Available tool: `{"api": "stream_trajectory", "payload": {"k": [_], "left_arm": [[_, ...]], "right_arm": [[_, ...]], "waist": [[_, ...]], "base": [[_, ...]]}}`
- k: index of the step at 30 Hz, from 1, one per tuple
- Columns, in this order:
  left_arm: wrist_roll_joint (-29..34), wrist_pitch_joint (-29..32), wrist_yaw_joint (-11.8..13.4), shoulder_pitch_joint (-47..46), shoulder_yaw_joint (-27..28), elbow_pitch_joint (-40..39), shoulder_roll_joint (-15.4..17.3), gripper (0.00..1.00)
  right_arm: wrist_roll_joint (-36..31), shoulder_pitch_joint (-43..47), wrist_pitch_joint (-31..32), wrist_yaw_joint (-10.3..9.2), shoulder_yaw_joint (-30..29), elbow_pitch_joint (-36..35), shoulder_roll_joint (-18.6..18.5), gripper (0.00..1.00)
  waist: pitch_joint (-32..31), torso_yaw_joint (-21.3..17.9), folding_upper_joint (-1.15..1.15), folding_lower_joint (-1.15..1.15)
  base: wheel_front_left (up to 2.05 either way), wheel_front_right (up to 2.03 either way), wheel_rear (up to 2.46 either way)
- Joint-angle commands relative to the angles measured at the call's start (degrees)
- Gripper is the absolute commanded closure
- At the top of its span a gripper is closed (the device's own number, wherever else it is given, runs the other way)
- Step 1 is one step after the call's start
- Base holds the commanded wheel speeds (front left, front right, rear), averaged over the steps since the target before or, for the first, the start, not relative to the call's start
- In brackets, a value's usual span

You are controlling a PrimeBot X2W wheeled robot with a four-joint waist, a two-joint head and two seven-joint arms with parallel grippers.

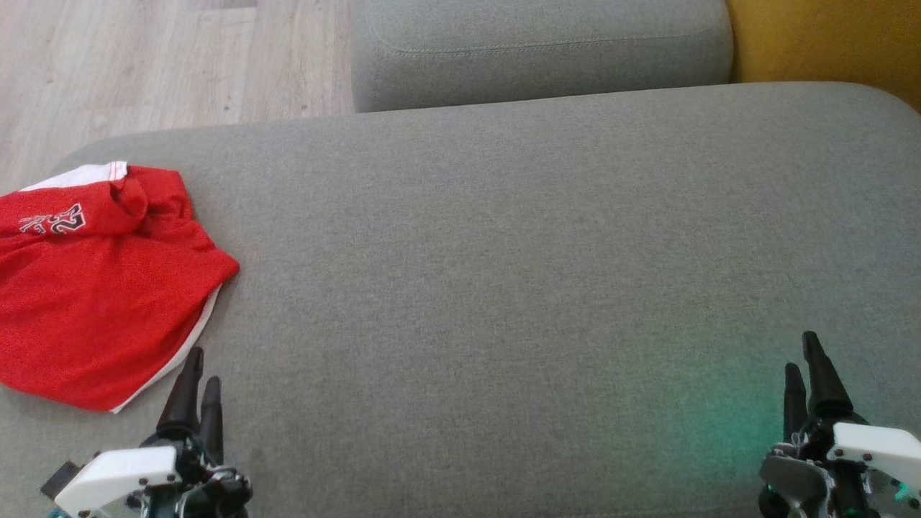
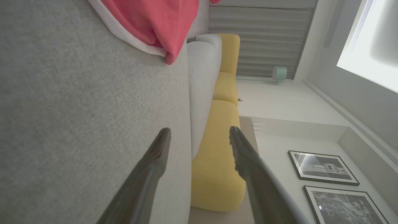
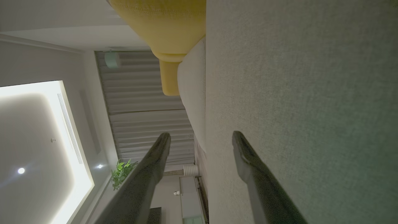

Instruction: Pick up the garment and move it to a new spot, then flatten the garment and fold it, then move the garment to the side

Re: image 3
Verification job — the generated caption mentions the grey fabric sofa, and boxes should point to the grey fabric sofa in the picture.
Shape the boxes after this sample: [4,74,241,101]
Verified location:
[205,0,398,224]

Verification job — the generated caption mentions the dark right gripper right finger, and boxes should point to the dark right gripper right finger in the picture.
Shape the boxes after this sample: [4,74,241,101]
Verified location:
[232,131,308,224]

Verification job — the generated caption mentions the green potted plant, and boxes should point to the green potted plant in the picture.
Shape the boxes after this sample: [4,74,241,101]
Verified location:
[111,159,139,191]

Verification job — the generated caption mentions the grey pleated curtain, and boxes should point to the grey pleated curtain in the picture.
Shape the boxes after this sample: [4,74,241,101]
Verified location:
[95,50,196,166]

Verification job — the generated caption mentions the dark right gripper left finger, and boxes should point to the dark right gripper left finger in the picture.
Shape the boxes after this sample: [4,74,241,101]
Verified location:
[95,133,171,224]

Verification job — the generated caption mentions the white ribbed vase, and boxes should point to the white ribbed vase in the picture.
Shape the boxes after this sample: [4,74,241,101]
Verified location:
[183,164,199,176]

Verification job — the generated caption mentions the pale green round lamp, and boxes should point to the pale green round lamp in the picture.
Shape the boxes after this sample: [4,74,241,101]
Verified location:
[104,51,121,69]

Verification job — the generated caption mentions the yellow cushion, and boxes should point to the yellow cushion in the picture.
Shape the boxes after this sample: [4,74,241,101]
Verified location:
[108,0,206,96]

